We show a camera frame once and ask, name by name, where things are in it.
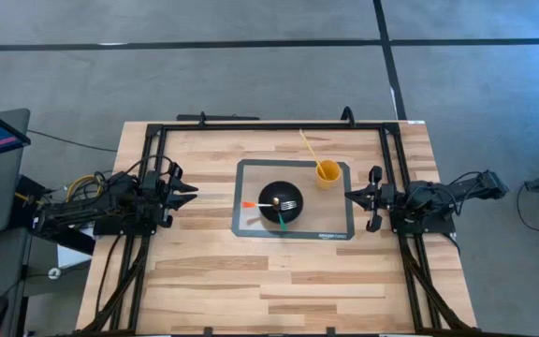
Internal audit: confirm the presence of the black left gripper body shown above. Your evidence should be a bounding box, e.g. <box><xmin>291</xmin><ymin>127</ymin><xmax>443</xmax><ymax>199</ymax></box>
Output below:
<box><xmin>150</xmin><ymin>163</ymin><xmax>184</xmax><ymax>229</ymax></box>

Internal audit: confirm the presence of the yellow plastic cup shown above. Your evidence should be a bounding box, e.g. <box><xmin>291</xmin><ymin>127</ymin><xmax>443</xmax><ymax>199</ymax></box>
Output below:
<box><xmin>314</xmin><ymin>159</ymin><xmax>342</xmax><ymax>191</ymax></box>

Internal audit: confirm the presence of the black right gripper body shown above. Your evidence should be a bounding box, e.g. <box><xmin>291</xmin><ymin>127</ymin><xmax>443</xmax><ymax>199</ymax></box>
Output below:
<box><xmin>366</xmin><ymin>166</ymin><xmax>397</xmax><ymax>234</ymax></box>

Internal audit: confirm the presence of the orange-handled silver fork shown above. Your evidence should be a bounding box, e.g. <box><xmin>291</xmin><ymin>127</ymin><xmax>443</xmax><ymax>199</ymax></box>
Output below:
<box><xmin>240</xmin><ymin>199</ymin><xmax>299</xmax><ymax>212</ymax></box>

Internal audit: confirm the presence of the translucent dark-bordered silicone mat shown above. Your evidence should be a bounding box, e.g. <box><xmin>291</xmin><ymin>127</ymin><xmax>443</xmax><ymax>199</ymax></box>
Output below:
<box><xmin>231</xmin><ymin>158</ymin><xmax>356</xmax><ymax>242</ymax></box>

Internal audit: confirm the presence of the yellow chopstick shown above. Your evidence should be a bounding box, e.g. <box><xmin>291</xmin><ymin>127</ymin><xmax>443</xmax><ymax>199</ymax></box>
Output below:
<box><xmin>299</xmin><ymin>128</ymin><xmax>329</xmax><ymax>180</ymax></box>

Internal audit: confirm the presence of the green-handled gold spoon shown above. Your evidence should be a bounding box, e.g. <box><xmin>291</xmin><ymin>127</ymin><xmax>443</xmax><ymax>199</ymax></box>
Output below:
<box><xmin>271</xmin><ymin>196</ymin><xmax>289</xmax><ymax>232</ymax></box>

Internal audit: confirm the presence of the black round bowl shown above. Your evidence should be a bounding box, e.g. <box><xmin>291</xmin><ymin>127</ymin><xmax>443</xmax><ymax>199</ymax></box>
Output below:
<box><xmin>257</xmin><ymin>180</ymin><xmax>305</xmax><ymax>225</ymax></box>

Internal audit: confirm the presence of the white paper sheet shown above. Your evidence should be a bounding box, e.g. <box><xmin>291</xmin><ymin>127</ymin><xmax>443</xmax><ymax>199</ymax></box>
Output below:
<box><xmin>56</xmin><ymin>233</ymin><xmax>95</xmax><ymax>271</ymax></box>

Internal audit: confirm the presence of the yellow cable bundle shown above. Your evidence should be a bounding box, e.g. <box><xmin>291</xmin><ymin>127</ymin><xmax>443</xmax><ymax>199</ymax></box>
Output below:
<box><xmin>66</xmin><ymin>172</ymin><xmax>105</xmax><ymax>203</ymax></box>

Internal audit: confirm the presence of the thin black floor cable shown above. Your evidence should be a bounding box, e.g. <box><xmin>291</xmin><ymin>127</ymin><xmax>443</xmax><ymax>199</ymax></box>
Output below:
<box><xmin>28</xmin><ymin>129</ymin><xmax>119</xmax><ymax>154</ymax></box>

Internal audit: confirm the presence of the black aluminium table frame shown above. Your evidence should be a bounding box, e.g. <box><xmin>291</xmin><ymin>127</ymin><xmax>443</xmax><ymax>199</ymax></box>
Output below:
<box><xmin>81</xmin><ymin>121</ymin><xmax>479</xmax><ymax>337</ymax></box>

